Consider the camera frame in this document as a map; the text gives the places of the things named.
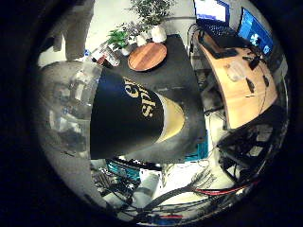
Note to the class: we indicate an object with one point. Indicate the black office chair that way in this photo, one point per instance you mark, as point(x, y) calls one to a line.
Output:
point(249, 145)

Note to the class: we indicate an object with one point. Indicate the red printed drink can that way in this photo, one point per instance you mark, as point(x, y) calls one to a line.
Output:
point(112, 55)

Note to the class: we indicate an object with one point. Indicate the black handheld device on desk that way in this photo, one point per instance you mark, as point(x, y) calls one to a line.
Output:
point(250, 85)

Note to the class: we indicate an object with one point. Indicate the small grey-leaf potted plant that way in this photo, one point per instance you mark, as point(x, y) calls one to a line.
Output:
point(137, 33)

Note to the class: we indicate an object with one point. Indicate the round wooden tray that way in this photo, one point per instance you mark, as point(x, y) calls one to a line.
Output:
point(147, 56)

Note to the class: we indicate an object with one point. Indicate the open laptop with lit screen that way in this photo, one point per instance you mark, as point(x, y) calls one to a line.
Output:
point(214, 19)

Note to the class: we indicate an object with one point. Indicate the teal metal table frame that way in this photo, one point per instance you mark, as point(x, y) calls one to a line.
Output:
point(199, 149)

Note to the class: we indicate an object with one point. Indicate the black gold label spray bottle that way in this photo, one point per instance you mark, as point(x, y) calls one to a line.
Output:
point(126, 116)

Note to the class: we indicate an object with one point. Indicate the tall leafy plant white pot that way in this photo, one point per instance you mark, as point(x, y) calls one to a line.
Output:
point(154, 15)

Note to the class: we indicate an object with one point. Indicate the curved wooden desk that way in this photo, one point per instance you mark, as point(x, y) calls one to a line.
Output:
point(243, 94)

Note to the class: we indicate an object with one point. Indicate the small bright green potted plant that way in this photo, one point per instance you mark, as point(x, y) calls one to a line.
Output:
point(119, 39)

